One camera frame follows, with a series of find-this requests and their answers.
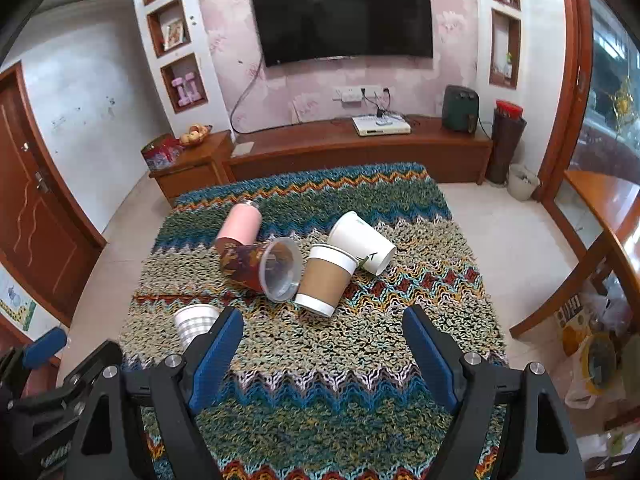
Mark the red gift box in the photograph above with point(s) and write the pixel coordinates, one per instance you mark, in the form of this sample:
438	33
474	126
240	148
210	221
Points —
160	152

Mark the tall dark bin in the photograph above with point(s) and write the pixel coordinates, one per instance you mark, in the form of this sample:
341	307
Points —
505	150

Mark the brown kraft paper cup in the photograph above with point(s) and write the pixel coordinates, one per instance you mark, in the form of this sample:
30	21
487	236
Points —
320	282

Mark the fruit basket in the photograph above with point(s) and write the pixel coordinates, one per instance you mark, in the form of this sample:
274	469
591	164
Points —
195	135

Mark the clear cup with patterned sleeve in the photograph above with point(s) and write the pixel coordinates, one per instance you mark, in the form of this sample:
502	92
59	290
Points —
245	262

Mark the white set-top box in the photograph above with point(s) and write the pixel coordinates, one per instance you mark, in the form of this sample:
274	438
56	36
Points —
381	125

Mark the framed picture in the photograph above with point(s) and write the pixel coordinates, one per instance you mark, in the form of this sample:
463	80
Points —
174	34

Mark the dark green air fryer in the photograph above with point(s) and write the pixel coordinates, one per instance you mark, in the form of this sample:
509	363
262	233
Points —
459	110

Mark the white wall socket strip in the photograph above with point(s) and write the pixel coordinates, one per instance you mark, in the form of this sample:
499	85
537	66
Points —
350	95

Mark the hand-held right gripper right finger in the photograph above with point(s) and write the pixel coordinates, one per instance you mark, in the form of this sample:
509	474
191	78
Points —
431	360

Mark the pink cup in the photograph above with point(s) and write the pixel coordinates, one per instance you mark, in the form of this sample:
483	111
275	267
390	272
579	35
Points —
237	225

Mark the white paper cup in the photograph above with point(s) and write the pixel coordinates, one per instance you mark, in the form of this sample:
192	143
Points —
352	237

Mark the wooden chair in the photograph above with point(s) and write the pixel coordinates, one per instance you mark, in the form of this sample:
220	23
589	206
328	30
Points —
565	290

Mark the wooden television cabinet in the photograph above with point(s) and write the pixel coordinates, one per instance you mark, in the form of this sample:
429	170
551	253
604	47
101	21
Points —
350	152

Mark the white waste bin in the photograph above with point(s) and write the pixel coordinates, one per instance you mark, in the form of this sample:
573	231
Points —
522	184

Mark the brown wooden door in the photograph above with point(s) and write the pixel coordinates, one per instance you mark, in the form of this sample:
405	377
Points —
35	220

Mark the yellow printed package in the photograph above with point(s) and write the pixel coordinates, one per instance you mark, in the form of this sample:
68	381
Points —
572	317

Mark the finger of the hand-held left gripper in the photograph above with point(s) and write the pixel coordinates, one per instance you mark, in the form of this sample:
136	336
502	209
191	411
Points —
46	347
95	362

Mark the zigzag knitted blanket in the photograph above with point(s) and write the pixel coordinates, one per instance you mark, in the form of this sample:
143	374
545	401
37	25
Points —
320	365

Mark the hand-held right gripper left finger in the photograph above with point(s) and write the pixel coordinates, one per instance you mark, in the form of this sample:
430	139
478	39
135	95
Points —
220	355

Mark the black television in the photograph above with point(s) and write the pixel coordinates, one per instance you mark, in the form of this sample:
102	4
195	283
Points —
342	17

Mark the wooden door frame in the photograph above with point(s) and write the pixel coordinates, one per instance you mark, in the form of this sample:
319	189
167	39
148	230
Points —
565	85

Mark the white plastic bag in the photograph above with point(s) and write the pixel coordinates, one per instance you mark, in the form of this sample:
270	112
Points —
580	395

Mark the white ribbed plastic cup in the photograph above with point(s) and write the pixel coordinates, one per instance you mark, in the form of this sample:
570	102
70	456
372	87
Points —
192	322

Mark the small wooden side cabinet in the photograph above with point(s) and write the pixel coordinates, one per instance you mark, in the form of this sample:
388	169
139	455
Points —
192	170

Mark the pink dumbbell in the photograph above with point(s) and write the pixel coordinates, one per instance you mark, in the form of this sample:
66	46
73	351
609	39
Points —
194	86
178	91

